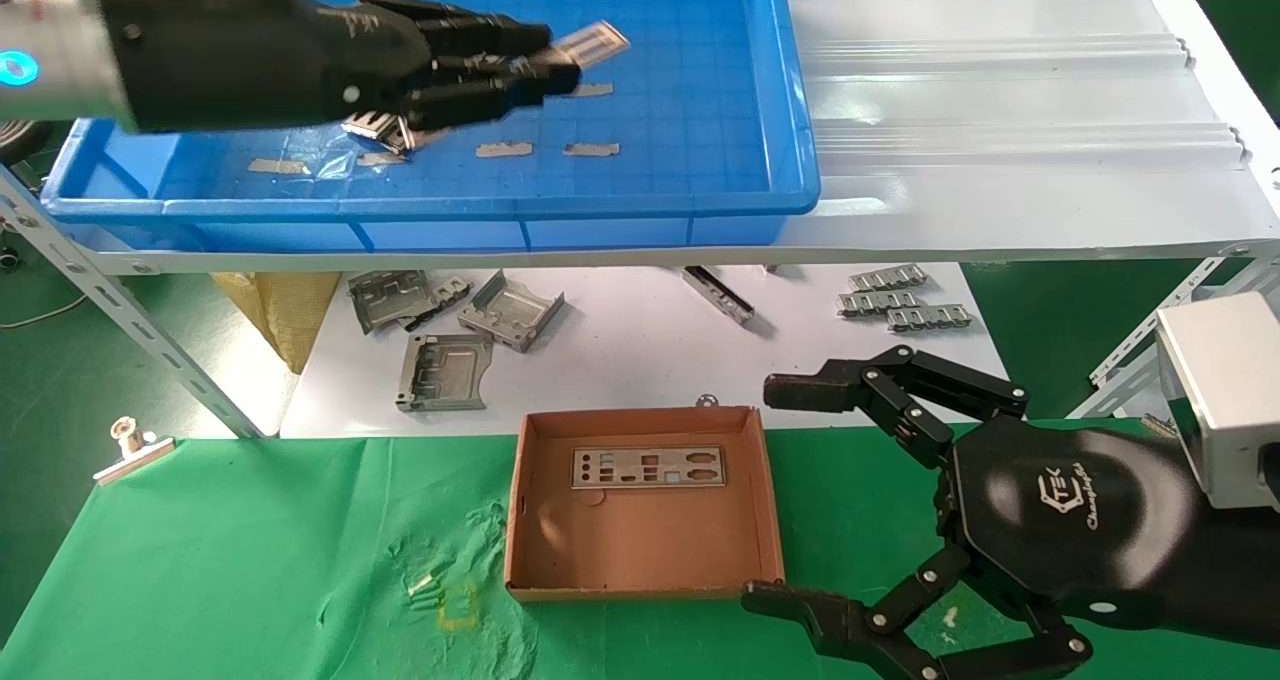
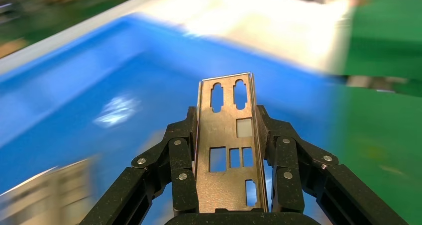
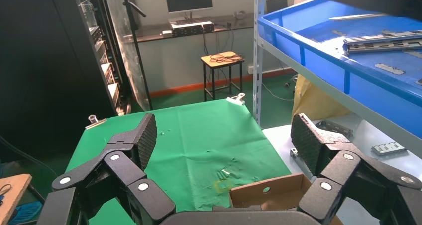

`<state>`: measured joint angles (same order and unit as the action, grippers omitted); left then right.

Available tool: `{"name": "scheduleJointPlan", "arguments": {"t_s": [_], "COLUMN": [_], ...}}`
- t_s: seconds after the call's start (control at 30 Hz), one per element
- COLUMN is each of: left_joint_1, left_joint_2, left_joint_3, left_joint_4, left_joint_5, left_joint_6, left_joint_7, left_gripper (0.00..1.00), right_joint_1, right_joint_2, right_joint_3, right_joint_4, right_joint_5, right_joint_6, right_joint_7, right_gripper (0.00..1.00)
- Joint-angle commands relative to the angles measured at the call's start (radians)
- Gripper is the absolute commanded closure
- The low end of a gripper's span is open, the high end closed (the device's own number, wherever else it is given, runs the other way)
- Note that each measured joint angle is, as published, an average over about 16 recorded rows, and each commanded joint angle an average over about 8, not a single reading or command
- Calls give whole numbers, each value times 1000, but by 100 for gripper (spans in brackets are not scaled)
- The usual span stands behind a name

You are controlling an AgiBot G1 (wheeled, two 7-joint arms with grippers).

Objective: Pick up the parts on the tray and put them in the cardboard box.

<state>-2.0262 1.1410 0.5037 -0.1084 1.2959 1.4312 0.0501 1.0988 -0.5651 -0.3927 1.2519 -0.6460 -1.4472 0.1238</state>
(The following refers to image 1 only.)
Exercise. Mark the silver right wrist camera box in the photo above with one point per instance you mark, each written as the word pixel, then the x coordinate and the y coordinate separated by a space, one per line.
pixel 1220 400

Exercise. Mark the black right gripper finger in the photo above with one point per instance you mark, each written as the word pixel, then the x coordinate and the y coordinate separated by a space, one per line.
pixel 820 390
pixel 820 620

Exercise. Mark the grey tape piece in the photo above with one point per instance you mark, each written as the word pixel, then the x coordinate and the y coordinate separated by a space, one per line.
pixel 591 149
pixel 504 149
pixel 597 90
pixel 378 160
pixel 278 166

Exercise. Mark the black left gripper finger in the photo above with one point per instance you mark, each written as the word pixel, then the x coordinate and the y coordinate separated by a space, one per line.
pixel 480 35
pixel 500 85

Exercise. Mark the stamped grey metal plate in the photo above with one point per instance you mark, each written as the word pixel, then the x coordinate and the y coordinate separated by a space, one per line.
pixel 445 370

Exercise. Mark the toothed grey metal strip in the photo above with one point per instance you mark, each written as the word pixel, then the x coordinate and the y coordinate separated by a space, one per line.
pixel 930 317
pixel 878 303
pixel 885 278

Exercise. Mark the black coiled round object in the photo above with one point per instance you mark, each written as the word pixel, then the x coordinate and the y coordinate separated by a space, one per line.
pixel 20 140

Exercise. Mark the shallow brown cardboard box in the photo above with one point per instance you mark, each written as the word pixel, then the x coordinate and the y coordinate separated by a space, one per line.
pixel 640 540

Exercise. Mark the white corrugated shelf board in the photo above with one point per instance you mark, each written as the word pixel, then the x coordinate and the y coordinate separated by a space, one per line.
pixel 1000 110

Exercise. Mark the green cloth mat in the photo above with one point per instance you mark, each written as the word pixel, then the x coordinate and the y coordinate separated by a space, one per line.
pixel 250 540

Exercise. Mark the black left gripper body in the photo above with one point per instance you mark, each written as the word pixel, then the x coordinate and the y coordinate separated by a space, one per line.
pixel 250 55

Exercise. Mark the narrow grey metal strip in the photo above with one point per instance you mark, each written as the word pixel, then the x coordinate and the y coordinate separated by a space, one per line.
pixel 718 293

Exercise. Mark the small grey metal clip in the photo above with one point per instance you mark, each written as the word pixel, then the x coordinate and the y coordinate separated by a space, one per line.
pixel 452 288

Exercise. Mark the silver metal IO shield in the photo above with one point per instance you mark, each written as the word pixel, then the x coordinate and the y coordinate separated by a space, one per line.
pixel 385 135
pixel 595 40

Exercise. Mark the blue plastic tray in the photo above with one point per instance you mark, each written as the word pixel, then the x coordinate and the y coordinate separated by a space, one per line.
pixel 650 110

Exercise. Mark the silver binder clip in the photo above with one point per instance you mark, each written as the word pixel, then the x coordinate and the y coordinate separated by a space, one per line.
pixel 130 452

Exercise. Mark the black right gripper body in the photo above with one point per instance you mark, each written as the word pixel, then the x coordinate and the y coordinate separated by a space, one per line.
pixel 1080 520

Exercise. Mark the grey metal tray bracket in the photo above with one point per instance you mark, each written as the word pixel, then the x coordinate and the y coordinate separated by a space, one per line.
pixel 510 310

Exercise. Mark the flat silver IO shield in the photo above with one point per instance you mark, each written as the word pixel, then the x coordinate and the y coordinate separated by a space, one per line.
pixel 632 466

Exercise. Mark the perforated grey metal shelf strut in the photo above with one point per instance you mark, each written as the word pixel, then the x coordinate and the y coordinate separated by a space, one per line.
pixel 1125 392
pixel 1170 310
pixel 100 280

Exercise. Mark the white paper sheet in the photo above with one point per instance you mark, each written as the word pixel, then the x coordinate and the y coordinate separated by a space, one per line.
pixel 640 350

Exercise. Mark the yellow woven sack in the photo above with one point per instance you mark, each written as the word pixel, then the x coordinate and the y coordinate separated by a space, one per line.
pixel 280 310

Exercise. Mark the folded grey metal bracket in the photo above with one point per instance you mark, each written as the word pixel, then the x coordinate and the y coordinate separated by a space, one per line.
pixel 390 300

